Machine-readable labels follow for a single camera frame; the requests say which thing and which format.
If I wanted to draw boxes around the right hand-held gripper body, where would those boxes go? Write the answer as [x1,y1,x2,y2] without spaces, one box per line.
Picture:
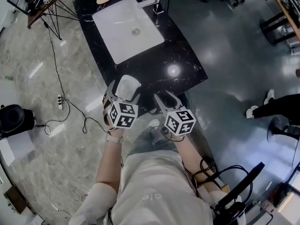
[160,104,197,136]

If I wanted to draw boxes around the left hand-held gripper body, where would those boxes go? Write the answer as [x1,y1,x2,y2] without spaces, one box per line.
[106,94,139,129]

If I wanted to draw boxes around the white rectangular sink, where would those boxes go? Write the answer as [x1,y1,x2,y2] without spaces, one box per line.
[92,0,165,65]

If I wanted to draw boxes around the person's right forearm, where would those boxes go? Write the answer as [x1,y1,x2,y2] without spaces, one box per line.
[172,135,217,188]

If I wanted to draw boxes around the person's left forearm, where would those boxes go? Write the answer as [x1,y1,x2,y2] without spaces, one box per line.
[96,135,125,190]

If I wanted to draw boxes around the person's left hand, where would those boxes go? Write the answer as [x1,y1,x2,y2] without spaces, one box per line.
[102,95,112,129]

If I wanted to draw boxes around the beige wrist band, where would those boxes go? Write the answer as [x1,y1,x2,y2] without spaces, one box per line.
[105,134,124,144]

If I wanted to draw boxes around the person's grey trousers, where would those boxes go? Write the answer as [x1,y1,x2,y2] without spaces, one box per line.
[131,125,179,152]

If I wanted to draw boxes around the black marble vanity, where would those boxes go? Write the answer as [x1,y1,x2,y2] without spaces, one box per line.
[73,0,209,113]

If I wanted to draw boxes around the person's white shirt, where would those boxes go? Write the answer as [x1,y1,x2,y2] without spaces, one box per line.
[69,149,227,225]

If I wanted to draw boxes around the black bar device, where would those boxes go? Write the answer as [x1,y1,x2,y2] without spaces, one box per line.
[210,161,266,220]

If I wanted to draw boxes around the chrome faucet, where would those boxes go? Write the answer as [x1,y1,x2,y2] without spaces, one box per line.
[137,0,168,15]

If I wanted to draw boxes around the black chair base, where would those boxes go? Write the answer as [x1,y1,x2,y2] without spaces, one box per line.
[267,116,300,168]

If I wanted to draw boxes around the black round stool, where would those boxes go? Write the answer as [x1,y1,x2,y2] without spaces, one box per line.
[0,104,37,139]

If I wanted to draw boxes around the wooden side table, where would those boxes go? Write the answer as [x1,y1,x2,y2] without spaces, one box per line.
[24,0,79,41]

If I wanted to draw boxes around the wooden desk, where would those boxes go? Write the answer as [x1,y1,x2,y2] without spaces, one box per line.
[259,0,300,47]

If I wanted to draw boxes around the black floor cable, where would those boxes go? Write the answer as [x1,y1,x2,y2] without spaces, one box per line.
[35,22,111,135]

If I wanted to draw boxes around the black cable bundle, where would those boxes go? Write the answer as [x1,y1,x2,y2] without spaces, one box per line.
[182,155,254,212]

